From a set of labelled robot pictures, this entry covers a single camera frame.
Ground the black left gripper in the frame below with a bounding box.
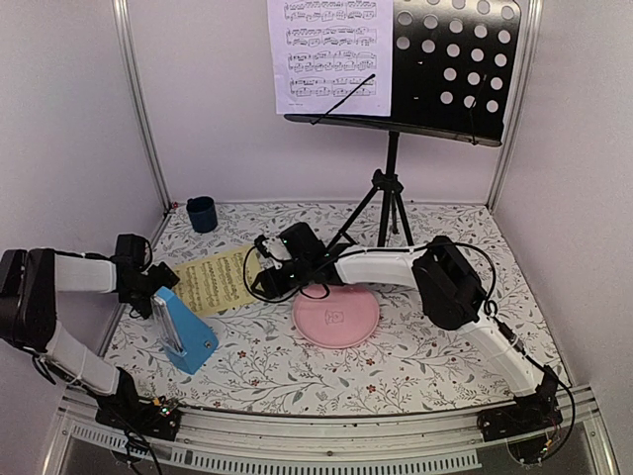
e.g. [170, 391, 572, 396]
[126, 260, 179, 318]

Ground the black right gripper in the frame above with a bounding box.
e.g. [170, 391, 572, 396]
[251, 257, 312, 299]

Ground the yellow sheet music page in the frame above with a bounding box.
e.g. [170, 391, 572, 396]
[173, 245, 256, 318]

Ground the blue metronome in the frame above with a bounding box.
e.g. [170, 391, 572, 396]
[151, 287, 219, 375]

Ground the purple sheet music page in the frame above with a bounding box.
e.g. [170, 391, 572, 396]
[267, 1, 394, 117]

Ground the black music stand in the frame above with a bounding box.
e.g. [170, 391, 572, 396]
[285, 1, 521, 245]

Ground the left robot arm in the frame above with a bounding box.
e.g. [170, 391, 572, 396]
[1, 234, 179, 429]

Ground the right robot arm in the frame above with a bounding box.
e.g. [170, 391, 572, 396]
[243, 222, 562, 431]

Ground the dark blue cup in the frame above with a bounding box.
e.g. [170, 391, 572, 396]
[186, 196, 218, 234]

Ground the pink plate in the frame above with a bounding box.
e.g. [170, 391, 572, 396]
[292, 285, 380, 349]

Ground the floral table mat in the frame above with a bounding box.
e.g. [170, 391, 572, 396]
[105, 204, 567, 416]

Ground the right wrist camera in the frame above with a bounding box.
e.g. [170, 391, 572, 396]
[254, 235, 292, 261]

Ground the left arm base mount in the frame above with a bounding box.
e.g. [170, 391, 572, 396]
[95, 386, 182, 441]

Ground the aluminium front rail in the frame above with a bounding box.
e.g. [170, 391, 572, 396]
[43, 386, 623, 474]

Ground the left aluminium frame post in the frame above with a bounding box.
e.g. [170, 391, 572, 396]
[112, 0, 172, 214]

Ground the aluminium frame post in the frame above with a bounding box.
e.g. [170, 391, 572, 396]
[486, 0, 544, 215]
[112, 0, 172, 214]

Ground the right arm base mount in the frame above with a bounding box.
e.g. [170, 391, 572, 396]
[477, 394, 563, 465]

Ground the right aluminium frame post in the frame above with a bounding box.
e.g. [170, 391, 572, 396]
[486, 0, 544, 215]

